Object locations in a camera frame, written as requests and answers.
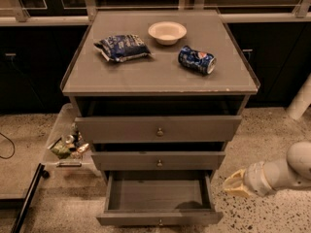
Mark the white bowl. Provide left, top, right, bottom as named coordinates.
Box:
left=148, top=21, right=187, bottom=46

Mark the black cable on floor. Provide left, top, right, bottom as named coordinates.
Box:
left=0, top=132, right=17, bottom=160

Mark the white cylindrical post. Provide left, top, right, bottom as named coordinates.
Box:
left=287, top=74, right=311, bottom=119

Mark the grey drawer cabinet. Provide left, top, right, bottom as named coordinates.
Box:
left=59, top=9, right=261, bottom=183

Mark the green snack packet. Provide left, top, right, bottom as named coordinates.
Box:
left=50, top=139, right=71, bottom=159

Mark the black floor rail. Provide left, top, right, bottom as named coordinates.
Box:
left=10, top=163, right=46, bottom=233

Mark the grey bottom drawer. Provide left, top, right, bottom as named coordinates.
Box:
left=97, top=170, right=223, bottom=226

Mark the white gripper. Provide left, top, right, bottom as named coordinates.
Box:
left=224, top=161, right=276, bottom=198

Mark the blue chip bag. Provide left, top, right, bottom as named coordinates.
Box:
left=94, top=34, right=151, bottom=63

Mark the clear plastic storage bin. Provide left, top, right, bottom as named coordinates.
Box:
left=42, top=103, right=100, bottom=176

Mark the grey top drawer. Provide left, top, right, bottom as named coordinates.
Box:
left=75, top=116, right=241, bottom=144

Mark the grey drawer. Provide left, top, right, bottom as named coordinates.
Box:
left=97, top=170, right=223, bottom=226
left=91, top=151, right=225, bottom=171
left=75, top=116, right=241, bottom=144

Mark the blue pepsi can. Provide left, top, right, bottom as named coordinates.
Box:
left=178, top=46, right=216, bottom=76

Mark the grey middle drawer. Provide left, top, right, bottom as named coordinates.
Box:
left=91, top=151, right=225, bottom=171

